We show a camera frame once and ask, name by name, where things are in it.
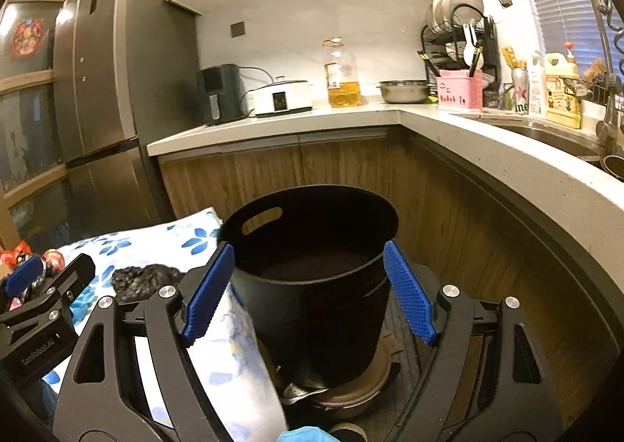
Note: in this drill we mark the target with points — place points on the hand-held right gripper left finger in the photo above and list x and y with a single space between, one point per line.
207 296

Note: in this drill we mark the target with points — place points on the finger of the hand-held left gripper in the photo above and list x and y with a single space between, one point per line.
22 275
68 281

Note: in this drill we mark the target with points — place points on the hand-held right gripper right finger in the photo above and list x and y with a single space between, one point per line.
412 296

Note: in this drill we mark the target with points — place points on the black plastic bag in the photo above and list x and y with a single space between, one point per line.
141 281

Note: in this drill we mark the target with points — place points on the black plastic bucket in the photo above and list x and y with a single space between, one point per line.
312 315

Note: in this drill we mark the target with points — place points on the person's right hand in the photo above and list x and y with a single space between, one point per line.
304 436

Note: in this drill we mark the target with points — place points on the red crumpled wrapper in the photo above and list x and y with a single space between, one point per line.
12 257

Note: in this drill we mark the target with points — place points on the blue floral tablecloth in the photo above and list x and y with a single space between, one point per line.
146 242

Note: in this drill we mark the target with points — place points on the brown pot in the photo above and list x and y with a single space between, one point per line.
360 393

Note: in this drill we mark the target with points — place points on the metal strainer ladle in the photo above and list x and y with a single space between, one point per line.
297 393

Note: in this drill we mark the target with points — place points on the wood framed glass door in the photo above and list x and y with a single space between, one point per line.
29 130

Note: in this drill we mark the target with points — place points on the black air fryer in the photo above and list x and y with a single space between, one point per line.
217 96

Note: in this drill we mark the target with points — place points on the steel mixing bowl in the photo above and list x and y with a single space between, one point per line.
403 92

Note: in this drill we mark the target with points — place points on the steel refrigerator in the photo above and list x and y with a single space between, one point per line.
117 81

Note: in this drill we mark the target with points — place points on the pink utensil holder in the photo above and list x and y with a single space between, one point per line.
458 93

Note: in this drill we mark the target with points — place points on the steel sink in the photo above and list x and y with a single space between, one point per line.
551 137

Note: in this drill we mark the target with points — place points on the white electric cooker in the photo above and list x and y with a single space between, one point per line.
282 98

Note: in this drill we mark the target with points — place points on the cooking oil bottle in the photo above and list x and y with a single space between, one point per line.
342 91

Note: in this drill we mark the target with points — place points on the green drink can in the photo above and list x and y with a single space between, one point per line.
520 93

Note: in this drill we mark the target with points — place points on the black chopsticks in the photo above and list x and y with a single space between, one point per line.
429 63

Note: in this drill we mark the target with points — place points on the red round door decoration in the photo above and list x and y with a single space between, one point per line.
29 36

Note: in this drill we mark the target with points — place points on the white detergent bottle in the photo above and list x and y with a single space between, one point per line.
537 91

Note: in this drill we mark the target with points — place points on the yellow detergent bottle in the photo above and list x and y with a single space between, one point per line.
563 101

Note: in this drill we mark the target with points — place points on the white plastic spoon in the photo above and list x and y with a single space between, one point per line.
470 50

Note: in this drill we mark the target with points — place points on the steel kitchen faucet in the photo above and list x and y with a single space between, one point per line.
607 81

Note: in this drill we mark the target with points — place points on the row of white plates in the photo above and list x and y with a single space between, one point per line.
463 1

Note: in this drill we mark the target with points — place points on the dark wall socket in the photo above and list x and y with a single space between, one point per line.
238 29

